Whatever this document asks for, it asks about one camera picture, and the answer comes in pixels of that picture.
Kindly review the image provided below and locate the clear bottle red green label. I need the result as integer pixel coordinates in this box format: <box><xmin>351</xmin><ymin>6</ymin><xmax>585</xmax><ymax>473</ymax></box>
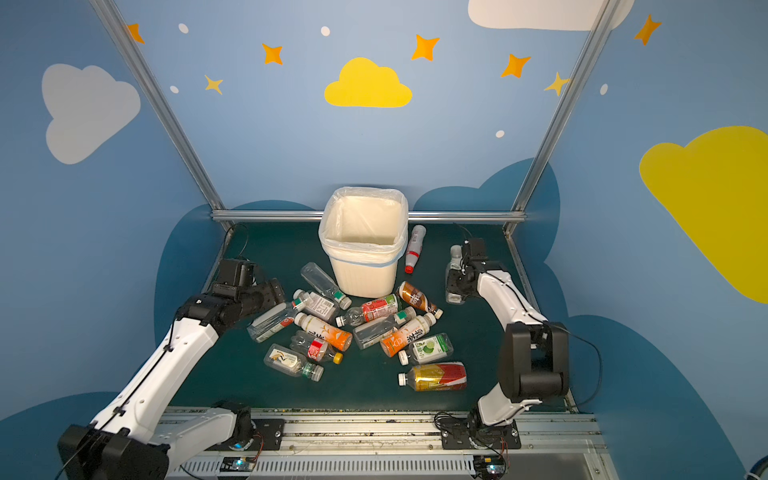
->
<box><xmin>247</xmin><ymin>299</ymin><xmax>305</xmax><ymax>343</ymax></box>

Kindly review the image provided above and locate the orange white milk tea bottle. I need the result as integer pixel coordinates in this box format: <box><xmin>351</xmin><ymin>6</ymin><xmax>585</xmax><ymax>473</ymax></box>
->
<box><xmin>380</xmin><ymin>313</ymin><xmax>437</xmax><ymax>357</ymax></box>

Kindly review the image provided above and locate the square clear bottle green cap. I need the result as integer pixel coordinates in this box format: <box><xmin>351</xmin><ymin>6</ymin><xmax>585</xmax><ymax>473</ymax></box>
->
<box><xmin>264</xmin><ymin>344</ymin><xmax>324</xmax><ymax>382</ymax></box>

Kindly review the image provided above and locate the small red label bottle yellow cap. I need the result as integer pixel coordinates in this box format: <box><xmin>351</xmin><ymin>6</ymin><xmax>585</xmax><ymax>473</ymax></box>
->
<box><xmin>289</xmin><ymin>330</ymin><xmax>343</xmax><ymax>365</ymax></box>

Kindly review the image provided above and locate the clear bottle green band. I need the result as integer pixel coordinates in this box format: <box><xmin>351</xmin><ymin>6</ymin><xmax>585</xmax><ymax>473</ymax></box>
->
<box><xmin>353</xmin><ymin>306</ymin><xmax>416</xmax><ymax>350</ymax></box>

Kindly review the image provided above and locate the orange label bottle white cap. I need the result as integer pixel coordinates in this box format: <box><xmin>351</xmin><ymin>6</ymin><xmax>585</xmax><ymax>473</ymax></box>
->
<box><xmin>295</xmin><ymin>312</ymin><xmax>353</xmax><ymax>352</ymax></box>

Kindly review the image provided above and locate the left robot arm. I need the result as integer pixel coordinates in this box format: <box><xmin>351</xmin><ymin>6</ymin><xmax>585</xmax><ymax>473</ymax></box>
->
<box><xmin>57</xmin><ymin>259</ymin><xmax>286</xmax><ymax>479</ymax></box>

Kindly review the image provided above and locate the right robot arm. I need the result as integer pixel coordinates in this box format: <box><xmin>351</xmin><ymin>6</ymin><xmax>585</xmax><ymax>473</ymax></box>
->
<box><xmin>445</xmin><ymin>238</ymin><xmax>570</xmax><ymax>427</ymax></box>

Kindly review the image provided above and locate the white plastic trash bin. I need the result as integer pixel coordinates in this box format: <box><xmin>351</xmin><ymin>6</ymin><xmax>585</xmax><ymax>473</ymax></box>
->
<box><xmin>318</xmin><ymin>187</ymin><xmax>409</xmax><ymax>298</ymax></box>

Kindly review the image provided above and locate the brown Nescafe coffee bottle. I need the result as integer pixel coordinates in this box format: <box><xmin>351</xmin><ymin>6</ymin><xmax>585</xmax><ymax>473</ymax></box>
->
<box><xmin>397</xmin><ymin>281</ymin><xmax>443</xmax><ymax>319</ymax></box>

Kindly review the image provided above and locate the white bottle red cap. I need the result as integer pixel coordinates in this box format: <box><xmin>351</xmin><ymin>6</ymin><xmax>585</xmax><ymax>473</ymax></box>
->
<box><xmin>404</xmin><ymin>225</ymin><xmax>427</xmax><ymax>274</ymax></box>

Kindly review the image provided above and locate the green lime label bottle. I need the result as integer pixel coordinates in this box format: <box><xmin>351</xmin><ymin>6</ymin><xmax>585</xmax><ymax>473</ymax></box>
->
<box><xmin>397</xmin><ymin>333</ymin><xmax>454</xmax><ymax>366</ymax></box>

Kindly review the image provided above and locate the clear empty bottle green cap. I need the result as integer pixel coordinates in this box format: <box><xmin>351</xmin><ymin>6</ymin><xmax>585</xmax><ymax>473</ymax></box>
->
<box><xmin>300</xmin><ymin>262</ymin><xmax>352</xmax><ymax>310</ymax></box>

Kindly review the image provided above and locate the left controller board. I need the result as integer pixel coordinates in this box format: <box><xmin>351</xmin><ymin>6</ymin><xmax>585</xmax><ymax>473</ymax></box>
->
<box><xmin>219</xmin><ymin>457</ymin><xmax>257</xmax><ymax>473</ymax></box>

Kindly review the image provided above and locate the controller board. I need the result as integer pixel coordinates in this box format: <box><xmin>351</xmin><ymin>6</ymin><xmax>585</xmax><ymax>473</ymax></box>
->
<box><xmin>219</xmin><ymin>457</ymin><xmax>257</xmax><ymax>473</ymax></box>
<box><xmin>472</xmin><ymin>455</ymin><xmax>507</xmax><ymax>480</ymax></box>

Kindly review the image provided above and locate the right controller board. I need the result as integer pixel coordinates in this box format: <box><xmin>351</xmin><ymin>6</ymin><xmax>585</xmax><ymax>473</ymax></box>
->
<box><xmin>472</xmin><ymin>455</ymin><xmax>507</xmax><ymax>480</ymax></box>

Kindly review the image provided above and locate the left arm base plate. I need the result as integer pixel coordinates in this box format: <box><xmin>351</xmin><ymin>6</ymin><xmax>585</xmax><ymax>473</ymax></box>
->
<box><xmin>208</xmin><ymin>418</ymin><xmax>285</xmax><ymax>452</ymax></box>

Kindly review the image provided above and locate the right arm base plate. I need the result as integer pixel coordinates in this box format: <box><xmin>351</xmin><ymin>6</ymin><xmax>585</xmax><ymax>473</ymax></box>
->
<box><xmin>434</xmin><ymin>415</ymin><xmax>521</xmax><ymax>452</ymax></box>

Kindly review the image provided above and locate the aluminium rail frame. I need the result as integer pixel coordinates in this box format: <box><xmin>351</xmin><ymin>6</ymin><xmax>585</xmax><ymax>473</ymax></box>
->
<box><xmin>165</xmin><ymin>409</ymin><xmax>618</xmax><ymax>479</ymax></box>

